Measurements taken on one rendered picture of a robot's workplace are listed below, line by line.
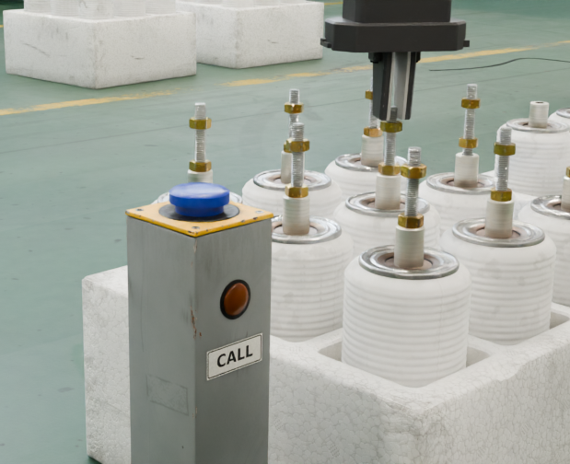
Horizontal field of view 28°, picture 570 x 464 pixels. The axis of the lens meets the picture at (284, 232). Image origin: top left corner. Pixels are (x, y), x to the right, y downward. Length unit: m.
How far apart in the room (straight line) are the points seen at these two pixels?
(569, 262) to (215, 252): 0.40
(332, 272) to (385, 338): 0.10
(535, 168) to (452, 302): 0.57
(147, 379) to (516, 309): 0.31
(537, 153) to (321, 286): 0.54
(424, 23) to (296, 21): 2.73
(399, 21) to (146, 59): 2.33
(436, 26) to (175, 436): 0.42
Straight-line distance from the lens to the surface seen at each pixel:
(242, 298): 0.76
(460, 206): 1.08
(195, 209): 0.75
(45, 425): 1.20
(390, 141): 1.02
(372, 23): 0.97
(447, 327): 0.86
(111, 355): 1.05
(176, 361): 0.76
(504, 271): 0.93
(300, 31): 3.73
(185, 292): 0.74
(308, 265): 0.91
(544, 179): 1.41
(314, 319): 0.93
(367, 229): 0.99
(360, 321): 0.86
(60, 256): 1.72
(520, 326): 0.95
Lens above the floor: 0.52
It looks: 16 degrees down
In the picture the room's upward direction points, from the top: 1 degrees clockwise
